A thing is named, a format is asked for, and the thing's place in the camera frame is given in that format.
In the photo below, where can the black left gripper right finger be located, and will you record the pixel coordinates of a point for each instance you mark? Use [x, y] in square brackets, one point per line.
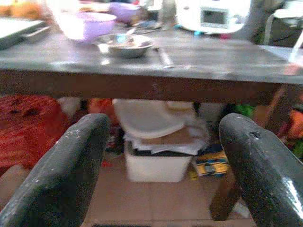
[262, 170]

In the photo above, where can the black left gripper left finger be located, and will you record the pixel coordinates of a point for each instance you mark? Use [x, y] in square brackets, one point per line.
[59, 175]

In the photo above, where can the white kitchen machine with display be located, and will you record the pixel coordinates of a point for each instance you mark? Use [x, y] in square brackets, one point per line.
[213, 15]

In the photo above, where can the white plastic bin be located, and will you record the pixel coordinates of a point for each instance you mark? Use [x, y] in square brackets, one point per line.
[157, 163]

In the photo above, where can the purple plastic bowl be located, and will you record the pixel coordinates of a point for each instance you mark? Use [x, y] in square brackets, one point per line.
[87, 23]

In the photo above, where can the white plastic chair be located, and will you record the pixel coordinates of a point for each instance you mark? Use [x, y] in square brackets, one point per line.
[284, 26]

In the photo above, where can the dark wooden table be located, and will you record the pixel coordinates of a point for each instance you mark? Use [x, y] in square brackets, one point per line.
[151, 75]

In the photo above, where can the grey flat tray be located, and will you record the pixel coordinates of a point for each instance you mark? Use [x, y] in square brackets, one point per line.
[20, 32]

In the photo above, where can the yellow and blue package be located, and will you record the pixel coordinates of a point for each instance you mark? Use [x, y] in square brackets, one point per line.
[211, 164]

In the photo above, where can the steel bowl with food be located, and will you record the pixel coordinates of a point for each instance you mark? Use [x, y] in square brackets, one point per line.
[126, 46]

